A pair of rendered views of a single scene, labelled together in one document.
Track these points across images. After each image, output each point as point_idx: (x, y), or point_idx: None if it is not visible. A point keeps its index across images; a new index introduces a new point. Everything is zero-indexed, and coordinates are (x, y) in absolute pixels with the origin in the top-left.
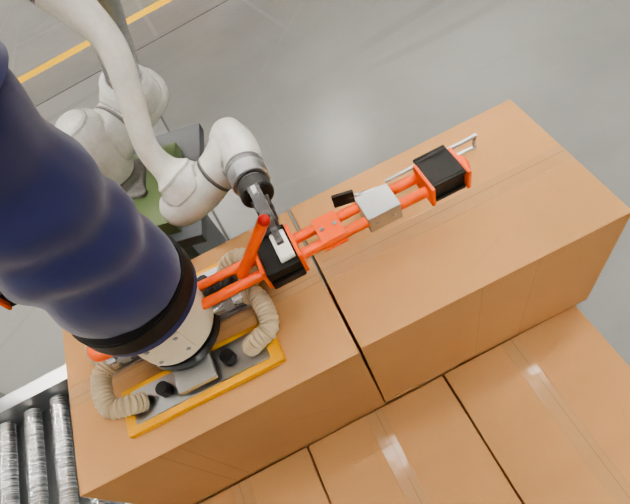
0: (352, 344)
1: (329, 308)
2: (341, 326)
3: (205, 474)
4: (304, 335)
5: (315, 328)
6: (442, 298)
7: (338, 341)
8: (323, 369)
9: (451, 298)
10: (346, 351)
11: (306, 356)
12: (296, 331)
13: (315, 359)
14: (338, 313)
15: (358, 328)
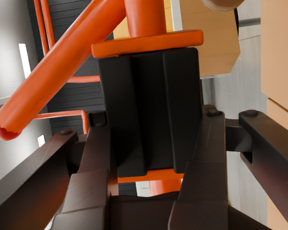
0: (265, 92)
1: None
2: (278, 97)
3: None
4: (286, 29)
5: (287, 56)
6: (269, 222)
7: (270, 78)
8: (260, 34)
9: (268, 226)
10: (263, 78)
11: (271, 17)
12: None
13: (267, 30)
14: None
15: (276, 116)
